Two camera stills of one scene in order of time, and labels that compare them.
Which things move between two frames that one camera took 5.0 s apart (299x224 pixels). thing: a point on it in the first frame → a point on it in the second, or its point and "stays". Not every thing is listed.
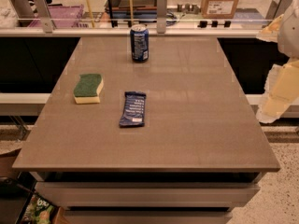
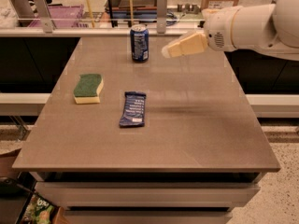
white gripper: x=290 y=36 → x=217 y=32
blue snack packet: x=134 y=109 stays
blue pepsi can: x=139 y=42 stays
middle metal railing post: x=162 y=11 stays
